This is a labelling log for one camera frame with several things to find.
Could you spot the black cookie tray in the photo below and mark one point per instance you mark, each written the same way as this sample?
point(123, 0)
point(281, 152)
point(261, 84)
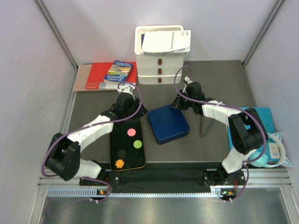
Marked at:
point(119, 139)

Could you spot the blue tin lid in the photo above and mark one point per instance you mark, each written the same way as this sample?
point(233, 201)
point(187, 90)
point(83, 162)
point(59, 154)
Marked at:
point(167, 124)

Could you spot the grey metal tongs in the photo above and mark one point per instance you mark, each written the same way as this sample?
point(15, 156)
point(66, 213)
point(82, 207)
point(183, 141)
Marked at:
point(202, 133)

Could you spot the white stacked drawer box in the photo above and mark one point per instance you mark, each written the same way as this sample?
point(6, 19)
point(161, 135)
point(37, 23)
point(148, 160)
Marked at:
point(156, 69)

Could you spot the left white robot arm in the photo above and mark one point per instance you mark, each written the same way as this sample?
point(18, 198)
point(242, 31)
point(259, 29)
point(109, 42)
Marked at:
point(63, 157)

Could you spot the blue paperback book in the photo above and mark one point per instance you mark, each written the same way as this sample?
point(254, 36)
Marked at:
point(118, 72)

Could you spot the white spiral notebook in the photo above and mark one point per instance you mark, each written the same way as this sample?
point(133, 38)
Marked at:
point(163, 43)

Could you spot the pink round cookie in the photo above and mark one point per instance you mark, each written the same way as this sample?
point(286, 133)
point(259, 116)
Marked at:
point(131, 132)

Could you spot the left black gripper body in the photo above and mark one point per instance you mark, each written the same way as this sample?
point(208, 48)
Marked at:
point(134, 105)

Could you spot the teal cat-ear headphones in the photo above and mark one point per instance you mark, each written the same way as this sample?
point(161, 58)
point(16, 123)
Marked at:
point(262, 162)

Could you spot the orange flower cookie bottom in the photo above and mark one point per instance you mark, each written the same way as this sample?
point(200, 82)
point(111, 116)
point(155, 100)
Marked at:
point(119, 164)

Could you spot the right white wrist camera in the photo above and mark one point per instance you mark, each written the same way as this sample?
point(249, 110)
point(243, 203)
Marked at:
point(186, 81)

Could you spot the green round cookie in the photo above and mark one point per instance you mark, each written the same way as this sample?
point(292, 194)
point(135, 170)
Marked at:
point(137, 144)

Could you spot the red book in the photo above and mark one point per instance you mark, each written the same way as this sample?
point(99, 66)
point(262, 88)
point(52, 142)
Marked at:
point(133, 75)

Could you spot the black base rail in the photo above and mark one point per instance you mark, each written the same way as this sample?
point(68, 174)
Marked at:
point(161, 177)

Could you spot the black sandwich cookie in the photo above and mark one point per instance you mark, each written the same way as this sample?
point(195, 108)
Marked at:
point(121, 153)

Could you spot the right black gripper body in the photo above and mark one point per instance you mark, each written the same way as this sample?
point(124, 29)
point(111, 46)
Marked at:
point(184, 103)

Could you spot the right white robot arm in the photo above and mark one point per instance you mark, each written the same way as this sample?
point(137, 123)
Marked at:
point(246, 128)

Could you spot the teal folder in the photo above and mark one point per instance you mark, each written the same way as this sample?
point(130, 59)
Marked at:
point(267, 120)

